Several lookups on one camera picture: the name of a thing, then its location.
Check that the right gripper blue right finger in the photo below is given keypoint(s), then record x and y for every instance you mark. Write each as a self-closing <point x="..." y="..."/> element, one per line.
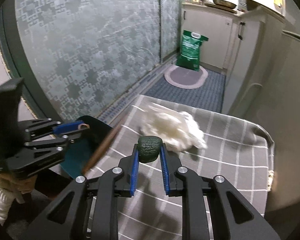
<point x="164" y="170"/>

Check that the green rice bag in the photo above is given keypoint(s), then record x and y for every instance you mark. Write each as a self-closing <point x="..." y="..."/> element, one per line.
<point x="189" y="56"/>

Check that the oval pink grey mat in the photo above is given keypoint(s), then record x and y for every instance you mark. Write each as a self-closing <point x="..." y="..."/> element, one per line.
<point x="185" y="78"/>

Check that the grey checked tablecloth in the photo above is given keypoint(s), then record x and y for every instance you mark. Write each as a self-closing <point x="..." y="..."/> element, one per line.
<point x="239" y="150"/>

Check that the white kitchen cabinets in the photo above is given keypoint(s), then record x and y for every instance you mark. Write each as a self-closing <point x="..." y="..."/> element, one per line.
<point x="241" y="45"/>

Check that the brown walnut shell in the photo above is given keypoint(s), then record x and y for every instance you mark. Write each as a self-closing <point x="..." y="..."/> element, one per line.
<point x="83" y="127"/>

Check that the white refrigerator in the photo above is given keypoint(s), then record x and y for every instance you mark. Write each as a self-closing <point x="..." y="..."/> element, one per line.
<point x="277" y="110"/>

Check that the frying pan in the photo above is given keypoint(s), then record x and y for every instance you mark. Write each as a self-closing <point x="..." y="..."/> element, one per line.
<point x="225" y="3"/>

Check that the teal trash bin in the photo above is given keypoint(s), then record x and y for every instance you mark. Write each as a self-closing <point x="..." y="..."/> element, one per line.
<point x="79" y="152"/>

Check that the frosted glass sliding door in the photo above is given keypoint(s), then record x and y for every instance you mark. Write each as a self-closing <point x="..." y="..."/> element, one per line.
<point x="87" y="57"/>

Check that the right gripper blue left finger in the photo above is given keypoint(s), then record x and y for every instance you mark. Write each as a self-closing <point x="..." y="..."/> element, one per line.
<point x="134" y="170"/>

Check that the dark green avocado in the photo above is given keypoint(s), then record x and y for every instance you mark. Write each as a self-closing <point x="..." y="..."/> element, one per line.
<point x="149" y="148"/>

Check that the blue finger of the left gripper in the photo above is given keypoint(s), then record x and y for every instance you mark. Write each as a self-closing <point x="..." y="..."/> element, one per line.
<point x="66" y="128"/>
<point x="75" y="135"/>

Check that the white plastic bag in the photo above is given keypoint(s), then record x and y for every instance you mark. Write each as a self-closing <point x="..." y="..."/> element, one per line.
<point x="178" y="130"/>

